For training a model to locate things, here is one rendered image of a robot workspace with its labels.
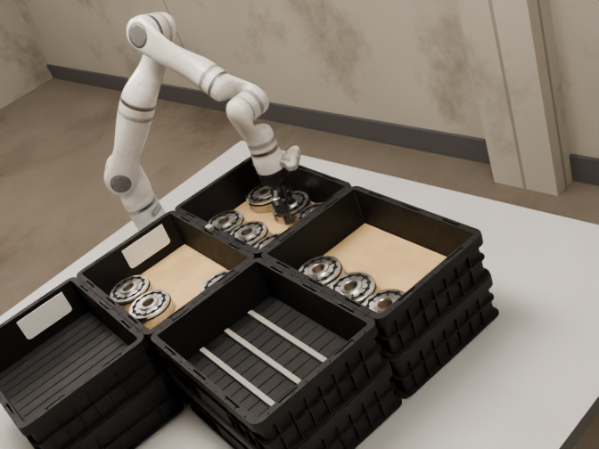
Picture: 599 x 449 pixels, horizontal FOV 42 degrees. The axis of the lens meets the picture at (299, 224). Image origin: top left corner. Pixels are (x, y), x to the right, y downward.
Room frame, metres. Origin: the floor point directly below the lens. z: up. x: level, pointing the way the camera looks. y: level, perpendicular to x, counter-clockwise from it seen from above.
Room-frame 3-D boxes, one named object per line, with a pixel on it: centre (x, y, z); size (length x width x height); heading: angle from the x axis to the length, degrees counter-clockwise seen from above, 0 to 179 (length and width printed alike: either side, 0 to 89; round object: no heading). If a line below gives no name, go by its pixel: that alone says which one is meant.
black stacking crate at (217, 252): (1.56, 0.34, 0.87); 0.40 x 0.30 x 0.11; 27
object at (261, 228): (1.67, 0.13, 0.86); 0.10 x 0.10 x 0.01
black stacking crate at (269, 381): (1.20, 0.15, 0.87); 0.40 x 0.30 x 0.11; 27
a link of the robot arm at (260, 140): (1.70, 0.02, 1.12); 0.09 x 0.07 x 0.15; 128
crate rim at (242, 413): (1.20, 0.15, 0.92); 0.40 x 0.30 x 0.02; 27
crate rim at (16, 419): (1.42, 0.60, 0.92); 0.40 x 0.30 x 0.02; 27
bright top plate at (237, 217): (1.76, 0.18, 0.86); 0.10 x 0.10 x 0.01
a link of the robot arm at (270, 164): (1.70, 0.00, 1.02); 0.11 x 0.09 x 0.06; 72
